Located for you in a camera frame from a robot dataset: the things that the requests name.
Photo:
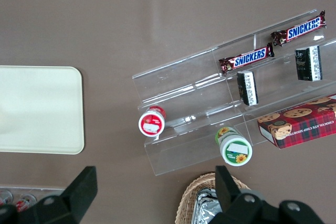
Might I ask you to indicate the red cola can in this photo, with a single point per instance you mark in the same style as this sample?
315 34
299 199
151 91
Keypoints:
25 203
5 197

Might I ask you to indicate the red-lidded yogurt cup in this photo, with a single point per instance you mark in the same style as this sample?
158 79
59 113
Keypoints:
151 124

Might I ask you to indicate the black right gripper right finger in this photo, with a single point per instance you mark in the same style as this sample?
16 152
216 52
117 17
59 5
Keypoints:
225 190

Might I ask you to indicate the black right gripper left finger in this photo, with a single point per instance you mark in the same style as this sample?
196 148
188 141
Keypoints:
78 192

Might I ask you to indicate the large black snack packet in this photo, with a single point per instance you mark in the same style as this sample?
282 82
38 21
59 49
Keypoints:
308 62

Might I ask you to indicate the clear acrylic can rack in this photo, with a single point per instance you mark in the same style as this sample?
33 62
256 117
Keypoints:
39 190

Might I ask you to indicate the light tan wicker basket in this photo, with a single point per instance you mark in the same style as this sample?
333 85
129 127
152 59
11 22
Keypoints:
189 200

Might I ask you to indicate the clear acrylic stepped shelf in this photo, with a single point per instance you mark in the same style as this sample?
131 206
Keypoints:
183 90

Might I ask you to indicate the red tartan cookie box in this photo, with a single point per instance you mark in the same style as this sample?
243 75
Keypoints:
302 127

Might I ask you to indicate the brown Snickers bar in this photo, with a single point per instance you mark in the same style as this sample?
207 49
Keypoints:
302 29
249 57

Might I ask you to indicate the small black snack packet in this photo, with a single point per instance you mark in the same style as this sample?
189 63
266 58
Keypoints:
248 89

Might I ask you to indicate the green-lidded yogurt cup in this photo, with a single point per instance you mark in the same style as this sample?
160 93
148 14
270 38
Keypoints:
235 150

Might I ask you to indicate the silver foil package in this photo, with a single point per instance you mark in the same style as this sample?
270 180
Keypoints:
206 208

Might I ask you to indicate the white rectangular plastic tray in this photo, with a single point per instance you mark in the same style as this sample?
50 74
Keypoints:
39 111

